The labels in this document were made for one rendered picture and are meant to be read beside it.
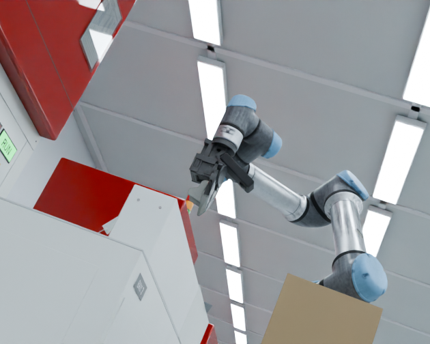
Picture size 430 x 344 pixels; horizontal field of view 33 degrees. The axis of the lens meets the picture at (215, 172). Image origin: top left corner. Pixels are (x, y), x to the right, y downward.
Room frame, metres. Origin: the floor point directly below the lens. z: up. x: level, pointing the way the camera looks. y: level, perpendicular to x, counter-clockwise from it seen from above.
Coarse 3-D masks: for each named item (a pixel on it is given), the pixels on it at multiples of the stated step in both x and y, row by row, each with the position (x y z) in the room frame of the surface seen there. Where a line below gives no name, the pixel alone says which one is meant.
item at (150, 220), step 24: (144, 192) 1.36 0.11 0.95; (120, 216) 1.37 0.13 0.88; (144, 216) 1.36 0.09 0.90; (168, 216) 1.35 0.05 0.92; (120, 240) 1.36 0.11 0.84; (144, 240) 1.35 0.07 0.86; (168, 240) 1.41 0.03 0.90; (168, 264) 1.49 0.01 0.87; (192, 264) 1.70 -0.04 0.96; (168, 288) 1.58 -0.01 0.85; (192, 288) 1.81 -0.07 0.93
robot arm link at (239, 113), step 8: (240, 96) 1.71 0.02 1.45; (232, 104) 1.72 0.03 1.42; (240, 104) 1.71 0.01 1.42; (248, 104) 1.71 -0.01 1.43; (256, 104) 1.74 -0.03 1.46; (232, 112) 1.71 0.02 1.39; (240, 112) 1.71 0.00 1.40; (248, 112) 1.72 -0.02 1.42; (224, 120) 1.72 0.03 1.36; (232, 120) 1.71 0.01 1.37; (240, 120) 1.71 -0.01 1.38; (248, 120) 1.72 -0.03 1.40; (256, 120) 1.74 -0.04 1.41; (240, 128) 1.72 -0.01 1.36; (248, 128) 1.74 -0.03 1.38
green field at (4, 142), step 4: (4, 132) 1.84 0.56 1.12; (4, 136) 1.85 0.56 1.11; (0, 140) 1.85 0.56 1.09; (4, 140) 1.86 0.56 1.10; (8, 140) 1.88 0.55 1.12; (0, 144) 1.86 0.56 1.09; (4, 144) 1.87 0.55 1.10; (8, 144) 1.89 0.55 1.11; (12, 144) 1.91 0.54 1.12; (4, 148) 1.88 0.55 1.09; (8, 148) 1.90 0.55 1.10; (12, 148) 1.92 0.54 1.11; (4, 152) 1.90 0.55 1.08; (8, 152) 1.91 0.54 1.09; (12, 152) 1.93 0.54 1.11; (8, 156) 1.92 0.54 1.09; (12, 156) 1.94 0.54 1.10
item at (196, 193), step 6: (204, 180) 1.73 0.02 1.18; (198, 186) 1.73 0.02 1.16; (204, 186) 1.73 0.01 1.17; (192, 192) 1.73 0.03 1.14; (198, 192) 1.73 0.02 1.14; (210, 192) 1.71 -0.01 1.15; (198, 198) 1.73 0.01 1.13; (204, 198) 1.72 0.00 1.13; (204, 204) 1.72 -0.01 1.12; (198, 210) 1.73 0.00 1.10; (204, 210) 1.74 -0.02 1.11
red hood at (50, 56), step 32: (0, 0) 1.46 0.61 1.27; (32, 0) 1.55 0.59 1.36; (64, 0) 1.67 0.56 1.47; (96, 0) 1.81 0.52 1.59; (128, 0) 1.97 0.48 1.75; (0, 32) 1.52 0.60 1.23; (32, 32) 1.63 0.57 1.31; (64, 32) 1.75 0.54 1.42; (96, 32) 1.89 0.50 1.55; (32, 64) 1.70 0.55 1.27; (64, 64) 1.84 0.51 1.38; (96, 64) 2.00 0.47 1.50; (32, 96) 1.79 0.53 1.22; (64, 96) 1.93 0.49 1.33
